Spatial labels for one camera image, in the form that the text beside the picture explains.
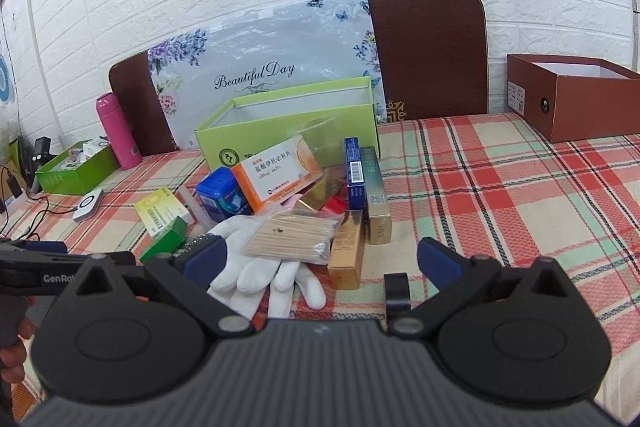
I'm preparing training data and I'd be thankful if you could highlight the black device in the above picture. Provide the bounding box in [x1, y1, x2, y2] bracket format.
[20, 136, 57, 192]

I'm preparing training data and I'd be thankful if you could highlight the green gold slim box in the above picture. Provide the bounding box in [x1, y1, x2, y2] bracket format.
[361, 146, 392, 245]

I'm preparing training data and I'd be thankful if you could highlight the person's left hand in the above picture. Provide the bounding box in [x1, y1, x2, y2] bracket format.
[0, 316, 37, 388]

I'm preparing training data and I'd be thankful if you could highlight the blue plastic box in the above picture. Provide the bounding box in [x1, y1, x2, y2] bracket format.
[195, 167, 253, 223]

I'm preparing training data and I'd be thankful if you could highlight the orange white medicine box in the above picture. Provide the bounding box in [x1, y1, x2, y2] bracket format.
[231, 134, 323, 215]

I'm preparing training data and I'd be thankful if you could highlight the metal chain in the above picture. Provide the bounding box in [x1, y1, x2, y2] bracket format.
[176, 234, 217, 255]

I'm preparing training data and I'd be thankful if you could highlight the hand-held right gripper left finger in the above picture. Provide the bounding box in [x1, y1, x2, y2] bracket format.
[55, 234, 256, 342]

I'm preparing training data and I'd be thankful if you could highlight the dark blue box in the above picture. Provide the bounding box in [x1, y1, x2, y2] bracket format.
[344, 137, 367, 212]

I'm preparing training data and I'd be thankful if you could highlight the black cable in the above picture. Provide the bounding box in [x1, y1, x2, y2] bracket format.
[0, 197, 81, 243]

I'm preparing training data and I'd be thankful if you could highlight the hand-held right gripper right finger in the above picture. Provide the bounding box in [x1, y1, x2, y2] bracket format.
[386, 237, 596, 339]

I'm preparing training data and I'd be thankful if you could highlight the white rounded device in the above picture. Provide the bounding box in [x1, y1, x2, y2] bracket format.
[72, 188, 104, 222]

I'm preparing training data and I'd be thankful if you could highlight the clear glue stick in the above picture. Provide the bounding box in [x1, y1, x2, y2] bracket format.
[180, 187, 213, 235]

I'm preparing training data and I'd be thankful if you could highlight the white glove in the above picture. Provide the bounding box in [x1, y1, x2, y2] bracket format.
[205, 214, 327, 320]

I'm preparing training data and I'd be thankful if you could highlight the brown shoebox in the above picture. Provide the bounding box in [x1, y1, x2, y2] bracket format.
[506, 53, 640, 144]

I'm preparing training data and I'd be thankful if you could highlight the small green tray box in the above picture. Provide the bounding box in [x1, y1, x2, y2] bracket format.
[35, 139, 121, 196]

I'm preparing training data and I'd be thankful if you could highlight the clear bag of wooden sticks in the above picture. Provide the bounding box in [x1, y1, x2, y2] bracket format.
[242, 212, 346, 265]

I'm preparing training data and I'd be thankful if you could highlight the pink bottle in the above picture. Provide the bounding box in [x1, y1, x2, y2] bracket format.
[96, 93, 143, 170]

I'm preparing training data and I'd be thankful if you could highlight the large green cardboard box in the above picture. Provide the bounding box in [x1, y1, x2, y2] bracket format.
[194, 76, 381, 170]

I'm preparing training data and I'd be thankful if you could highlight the tall gold box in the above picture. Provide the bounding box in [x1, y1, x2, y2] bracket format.
[327, 209, 366, 290]

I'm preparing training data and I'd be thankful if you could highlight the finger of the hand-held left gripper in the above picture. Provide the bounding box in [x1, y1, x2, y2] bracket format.
[0, 239, 69, 257]

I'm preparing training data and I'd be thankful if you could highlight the yellow green medicine box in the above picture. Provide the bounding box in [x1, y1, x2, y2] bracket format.
[134, 188, 191, 238]

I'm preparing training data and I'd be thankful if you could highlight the clear plastic cup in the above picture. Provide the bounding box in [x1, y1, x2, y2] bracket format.
[299, 116, 346, 170]

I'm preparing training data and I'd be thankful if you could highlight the plaid mat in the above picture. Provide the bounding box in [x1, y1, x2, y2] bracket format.
[0, 112, 640, 427]

